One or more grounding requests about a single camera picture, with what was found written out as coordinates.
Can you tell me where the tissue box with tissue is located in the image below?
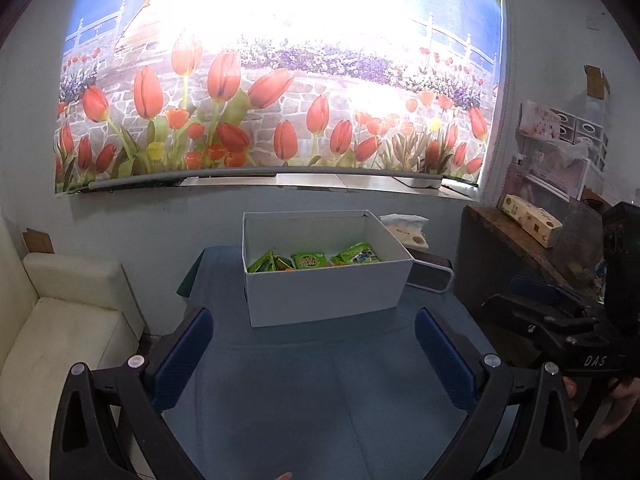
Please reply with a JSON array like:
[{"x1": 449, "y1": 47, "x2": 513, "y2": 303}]
[{"x1": 380, "y1": 214, "x2": 428, "y2": 252}]

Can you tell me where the beige patterned carton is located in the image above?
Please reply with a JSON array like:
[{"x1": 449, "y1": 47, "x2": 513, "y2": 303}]
[{"x1": 501, "y1": 194, "x2": 563, "y2": 248}]

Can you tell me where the black white-rimmed speaker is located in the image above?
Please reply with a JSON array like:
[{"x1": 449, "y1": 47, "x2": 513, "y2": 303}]
[{"x1": 407, "y1": 250, "x2": 454, "y2": 294}]

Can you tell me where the tulip wall poster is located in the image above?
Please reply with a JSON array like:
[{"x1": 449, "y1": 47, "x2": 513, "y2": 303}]
[{"x1": 53, "y1": 0, "x2": 502, "y2": 194}]

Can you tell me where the clear plastic organizer stack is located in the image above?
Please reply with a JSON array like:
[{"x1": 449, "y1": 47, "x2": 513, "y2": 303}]
[{"x1": 518, "y1": 100, "x2": 608, "y2": 200}]

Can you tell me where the wooden side shelf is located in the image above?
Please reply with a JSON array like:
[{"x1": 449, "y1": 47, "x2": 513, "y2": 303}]
[{"x1": 454, "y1": 205, "x2": 596, "y2": 312}]

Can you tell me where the white cardboard box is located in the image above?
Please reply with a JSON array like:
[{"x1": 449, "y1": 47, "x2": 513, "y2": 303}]
[{"x1": 242, "y1": 210, "x2": 413, "y2": 328}]

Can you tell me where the green seaweed snack packet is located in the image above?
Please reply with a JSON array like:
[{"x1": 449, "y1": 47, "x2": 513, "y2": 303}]
[{"x1": 292, "y1": 252, "x2": 331, "y2": 270}]

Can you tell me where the white leather sofa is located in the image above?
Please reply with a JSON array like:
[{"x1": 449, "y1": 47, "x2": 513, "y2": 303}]
[{"x1": 1, "y1": 229, "x2": 145, "y2": 479}]

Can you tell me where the right hand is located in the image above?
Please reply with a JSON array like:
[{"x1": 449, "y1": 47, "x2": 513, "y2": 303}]
[{"x1": 563, "y1": 377, "x2": 639, "y2": 440}]

